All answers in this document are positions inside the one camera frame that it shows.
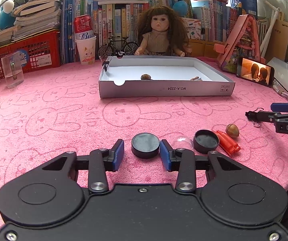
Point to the brown haired doll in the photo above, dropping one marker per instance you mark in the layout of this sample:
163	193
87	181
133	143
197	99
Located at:
161	31

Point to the clear plastic dome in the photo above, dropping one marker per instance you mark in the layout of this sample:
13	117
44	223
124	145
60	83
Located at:
182	142

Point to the stack of grey books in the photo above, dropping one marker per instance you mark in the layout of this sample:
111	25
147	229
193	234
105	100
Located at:
35	16

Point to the white cat paper cup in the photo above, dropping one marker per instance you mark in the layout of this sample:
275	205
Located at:
86	50

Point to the black binder clip on tray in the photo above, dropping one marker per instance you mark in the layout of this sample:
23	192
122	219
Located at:
105	65

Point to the black open round lid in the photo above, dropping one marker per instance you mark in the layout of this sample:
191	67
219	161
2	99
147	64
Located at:
205	141

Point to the red plastic crate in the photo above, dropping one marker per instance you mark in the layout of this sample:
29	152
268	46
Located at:
36	52

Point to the red plastic clip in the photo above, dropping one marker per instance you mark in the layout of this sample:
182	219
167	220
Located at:
227	143

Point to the blue white plush left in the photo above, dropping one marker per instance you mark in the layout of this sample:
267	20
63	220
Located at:
6	18

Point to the brown nut in tray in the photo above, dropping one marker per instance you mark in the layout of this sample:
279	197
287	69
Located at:
146	77

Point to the white cardboard box tray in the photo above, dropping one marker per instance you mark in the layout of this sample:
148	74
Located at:
171	76

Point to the clear acrylic block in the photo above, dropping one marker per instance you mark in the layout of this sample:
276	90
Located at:
12	69

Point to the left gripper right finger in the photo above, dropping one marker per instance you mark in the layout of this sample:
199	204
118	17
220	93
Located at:
185	162

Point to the pink triangular toy house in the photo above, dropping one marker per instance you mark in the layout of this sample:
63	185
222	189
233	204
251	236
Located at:
243	42

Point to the row of upright books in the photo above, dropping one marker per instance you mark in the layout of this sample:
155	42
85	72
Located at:
68	53

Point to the black binder clip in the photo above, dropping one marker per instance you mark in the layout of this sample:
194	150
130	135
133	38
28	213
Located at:
105	65
255	116

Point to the black miniature bicycle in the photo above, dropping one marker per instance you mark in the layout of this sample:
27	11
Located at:
117	46

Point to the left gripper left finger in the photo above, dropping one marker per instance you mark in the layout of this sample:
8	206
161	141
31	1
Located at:
98	162

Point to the red beer can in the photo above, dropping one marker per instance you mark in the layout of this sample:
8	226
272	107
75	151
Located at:
83	27

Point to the black round cap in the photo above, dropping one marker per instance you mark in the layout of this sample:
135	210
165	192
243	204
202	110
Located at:
145	145

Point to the smartphone playing video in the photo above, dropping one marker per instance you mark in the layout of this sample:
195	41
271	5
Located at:
255	72

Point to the brown hazelnut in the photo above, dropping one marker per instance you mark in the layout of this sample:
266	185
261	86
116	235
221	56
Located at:
232	131

